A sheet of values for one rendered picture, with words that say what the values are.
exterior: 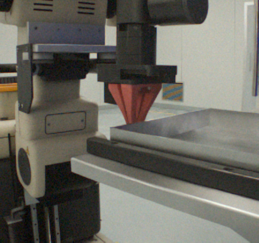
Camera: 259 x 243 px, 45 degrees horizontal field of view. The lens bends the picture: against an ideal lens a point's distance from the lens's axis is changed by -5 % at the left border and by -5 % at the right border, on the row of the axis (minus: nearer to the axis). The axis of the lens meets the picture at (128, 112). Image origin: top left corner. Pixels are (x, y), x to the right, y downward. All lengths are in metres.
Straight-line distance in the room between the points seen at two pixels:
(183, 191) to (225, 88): 6.17
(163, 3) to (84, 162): 0.22
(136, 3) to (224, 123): 0.29
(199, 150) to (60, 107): 0.57
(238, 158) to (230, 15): 6.19
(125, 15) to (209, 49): 6.21
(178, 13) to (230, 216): 0.24
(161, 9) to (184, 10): 0.03
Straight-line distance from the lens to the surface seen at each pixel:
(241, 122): 0.60
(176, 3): 0.40
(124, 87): 0.43
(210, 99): 6.64
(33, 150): 0.82
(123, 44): 0.44
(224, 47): 6.48
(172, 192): 0.31
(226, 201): 0.30
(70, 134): 0.89
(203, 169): 0.32
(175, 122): 0.53
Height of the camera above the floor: 1.00
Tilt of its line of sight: 9 degrees down
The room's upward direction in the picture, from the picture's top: straight up
